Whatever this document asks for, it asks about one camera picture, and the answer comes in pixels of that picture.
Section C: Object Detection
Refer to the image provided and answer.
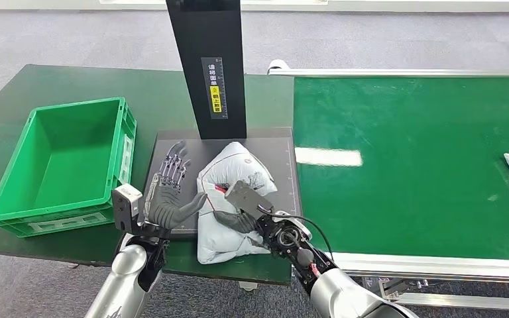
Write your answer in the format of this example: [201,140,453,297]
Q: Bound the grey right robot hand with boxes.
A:
[213,210,258,235]

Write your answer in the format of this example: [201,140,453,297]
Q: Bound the green plastic crate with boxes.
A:
[0,97,138,239]

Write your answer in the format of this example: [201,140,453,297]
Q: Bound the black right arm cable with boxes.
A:
[258,206,335,264]

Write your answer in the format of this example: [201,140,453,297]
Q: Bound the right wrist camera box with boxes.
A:
[224,180,274,221]

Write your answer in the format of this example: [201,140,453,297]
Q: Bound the green conveyor belt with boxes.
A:
[292,76,509,262]

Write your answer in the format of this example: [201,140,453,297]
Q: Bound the black scanner column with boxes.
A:
[166,0,247,140]

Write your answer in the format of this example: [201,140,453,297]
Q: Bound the black yellow column label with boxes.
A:
[201,57,229,120]

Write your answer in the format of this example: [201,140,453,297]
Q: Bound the aluminium conveyor side rail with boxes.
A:
[324,252,509,284]
[266,59,509,79]

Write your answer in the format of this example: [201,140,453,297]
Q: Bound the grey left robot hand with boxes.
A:
[142,140,208,230]

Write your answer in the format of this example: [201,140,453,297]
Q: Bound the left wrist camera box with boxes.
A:
[111,184,143,233]

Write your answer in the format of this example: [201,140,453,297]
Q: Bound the grey conveyor frame bracket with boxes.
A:
[359,277,431,301]

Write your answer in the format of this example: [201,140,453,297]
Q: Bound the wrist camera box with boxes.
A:
[111,184,143,233]
[224,180,274,221]

